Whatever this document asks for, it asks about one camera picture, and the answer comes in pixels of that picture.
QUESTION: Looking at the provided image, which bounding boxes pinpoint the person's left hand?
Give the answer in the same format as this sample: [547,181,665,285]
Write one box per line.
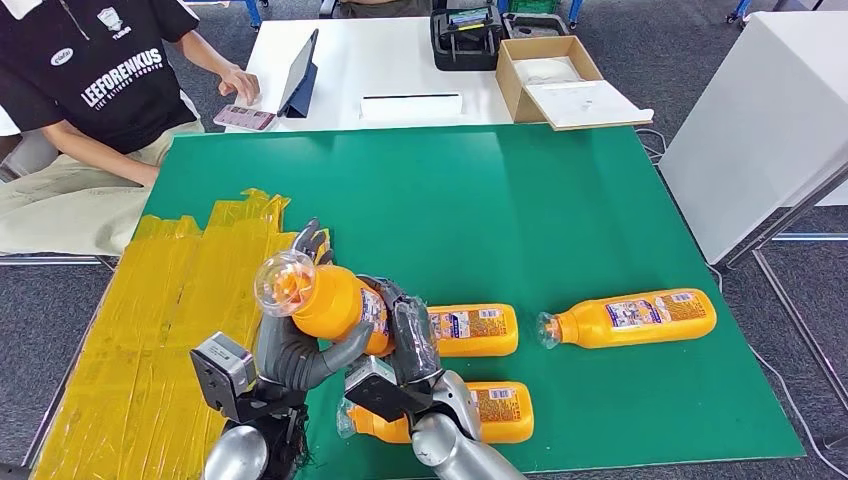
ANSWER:
[218,64,261,106]

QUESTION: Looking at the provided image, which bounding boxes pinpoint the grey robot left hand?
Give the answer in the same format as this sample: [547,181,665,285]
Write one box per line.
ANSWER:
[254,218,376,393]

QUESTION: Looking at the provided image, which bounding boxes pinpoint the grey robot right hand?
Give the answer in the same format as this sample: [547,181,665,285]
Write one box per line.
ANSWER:
[357,274,444,387]

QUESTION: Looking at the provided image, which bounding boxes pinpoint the orange detergent bottle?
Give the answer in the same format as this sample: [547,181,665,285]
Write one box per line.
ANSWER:
[253,250,399,359]
[536,288,718,350]
[427,303,520,359]
[336,381,535,445]

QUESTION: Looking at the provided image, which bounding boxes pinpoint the pink phone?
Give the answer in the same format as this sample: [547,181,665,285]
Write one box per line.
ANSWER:
[212,103,278,132]

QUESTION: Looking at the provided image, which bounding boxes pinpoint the tablet in blue case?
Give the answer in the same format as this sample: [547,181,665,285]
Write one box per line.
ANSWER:
[276,28,320,119]

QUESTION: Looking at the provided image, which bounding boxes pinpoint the white table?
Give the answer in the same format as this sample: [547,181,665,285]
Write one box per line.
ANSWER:
[225,17,641,134]

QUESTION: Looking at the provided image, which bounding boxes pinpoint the person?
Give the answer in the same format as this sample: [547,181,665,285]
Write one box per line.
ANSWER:
[337,0,433,19]
[0,0,261,256]

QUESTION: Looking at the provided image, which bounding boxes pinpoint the yellow tape patch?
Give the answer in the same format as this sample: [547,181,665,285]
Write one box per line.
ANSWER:
[33,188,335,480]

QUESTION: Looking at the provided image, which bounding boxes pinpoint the flat white box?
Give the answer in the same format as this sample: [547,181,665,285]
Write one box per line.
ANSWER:
[359,92,464,124]

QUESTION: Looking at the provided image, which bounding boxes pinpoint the black equipment case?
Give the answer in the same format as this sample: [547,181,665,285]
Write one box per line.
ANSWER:
[429,5,503,72]

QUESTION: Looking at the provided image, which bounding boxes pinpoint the cardboard box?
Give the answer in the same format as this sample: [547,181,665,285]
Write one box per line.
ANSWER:
[495,35,605,125]

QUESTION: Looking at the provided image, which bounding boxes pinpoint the white board lid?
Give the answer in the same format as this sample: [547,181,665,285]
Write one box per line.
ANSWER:
[523,79,655,132]

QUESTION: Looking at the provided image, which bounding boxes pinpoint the white plastic bag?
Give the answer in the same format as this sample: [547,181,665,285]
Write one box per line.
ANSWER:
[515,56,584,85]

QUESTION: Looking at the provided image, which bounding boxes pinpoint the grey case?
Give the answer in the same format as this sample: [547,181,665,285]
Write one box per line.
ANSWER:
[501,13,571,40]

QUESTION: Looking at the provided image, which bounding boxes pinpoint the white cabinet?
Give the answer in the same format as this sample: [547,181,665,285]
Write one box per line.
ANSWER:
[659,11,848,266]

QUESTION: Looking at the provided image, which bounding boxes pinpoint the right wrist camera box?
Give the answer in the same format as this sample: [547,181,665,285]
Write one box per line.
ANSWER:
[343,356,439,423]

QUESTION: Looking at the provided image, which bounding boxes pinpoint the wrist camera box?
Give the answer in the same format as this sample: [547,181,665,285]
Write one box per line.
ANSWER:
[190,332,258,423]
[343,356,439,423]

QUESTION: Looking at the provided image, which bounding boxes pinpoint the blue rack frame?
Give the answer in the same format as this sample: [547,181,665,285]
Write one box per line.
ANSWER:
[185,0,270,31]
[566,0,750,28]

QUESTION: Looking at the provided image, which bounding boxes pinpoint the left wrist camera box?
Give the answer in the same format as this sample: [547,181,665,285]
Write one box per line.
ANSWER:
[190,332,258,423]

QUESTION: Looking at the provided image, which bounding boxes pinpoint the metal floor rail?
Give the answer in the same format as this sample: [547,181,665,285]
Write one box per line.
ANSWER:
[0,253,121,270]

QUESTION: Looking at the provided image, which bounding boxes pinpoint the metal frame bars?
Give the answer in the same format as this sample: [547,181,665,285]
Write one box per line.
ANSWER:
[715,158,848,405]

